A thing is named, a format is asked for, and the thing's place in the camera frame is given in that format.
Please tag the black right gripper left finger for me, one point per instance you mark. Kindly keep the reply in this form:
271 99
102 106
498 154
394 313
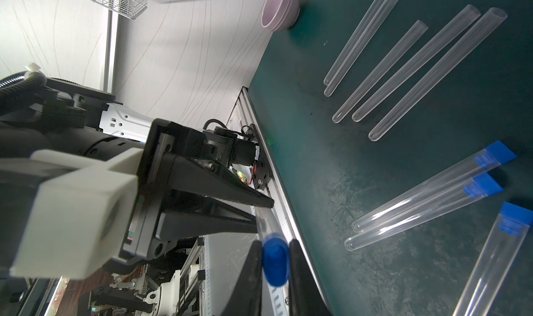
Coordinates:
246 298

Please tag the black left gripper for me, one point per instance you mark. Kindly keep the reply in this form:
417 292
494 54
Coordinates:
167 163

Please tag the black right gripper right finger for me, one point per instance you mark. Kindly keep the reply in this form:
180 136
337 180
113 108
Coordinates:
304 296

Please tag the blue stopper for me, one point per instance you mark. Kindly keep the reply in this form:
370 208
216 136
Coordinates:
276 260

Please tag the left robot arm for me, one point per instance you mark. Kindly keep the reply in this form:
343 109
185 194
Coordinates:
38 112

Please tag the purple bowl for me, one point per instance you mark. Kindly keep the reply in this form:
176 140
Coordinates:
279 15

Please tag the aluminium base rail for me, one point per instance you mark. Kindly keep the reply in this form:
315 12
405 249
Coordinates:
279 296

